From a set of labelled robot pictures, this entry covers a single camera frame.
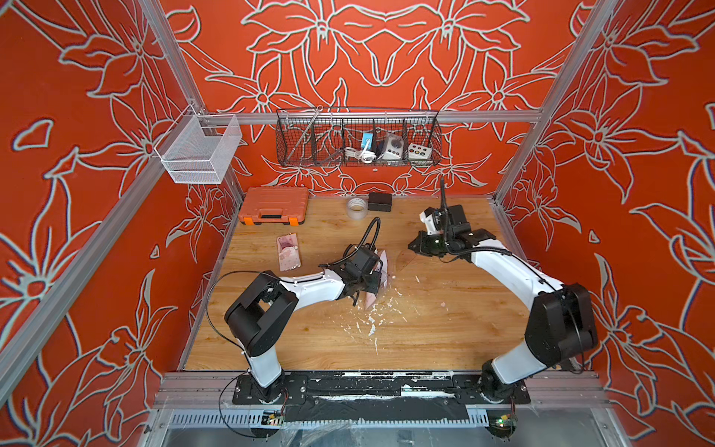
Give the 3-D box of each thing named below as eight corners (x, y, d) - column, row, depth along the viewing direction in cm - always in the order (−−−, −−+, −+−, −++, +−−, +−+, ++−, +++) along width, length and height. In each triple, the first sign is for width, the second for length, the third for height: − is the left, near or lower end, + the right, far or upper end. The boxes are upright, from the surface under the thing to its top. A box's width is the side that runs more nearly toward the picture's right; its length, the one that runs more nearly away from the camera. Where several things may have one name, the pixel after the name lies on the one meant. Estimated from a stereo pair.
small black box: (368, 211, 115) (368, 207, 113) (367, 197, 121) (367, 193, 119) (392, 211, 115) (392, 207, 113) (390, 197, 121) (391, 193, 118)
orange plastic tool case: (239, 226, 111) (235, 219, 108) (250, 194, 124) (247, 186, 120) (304, 225, 111) (302, 218, 108) (309, 193, 123) (307, 186, 120)
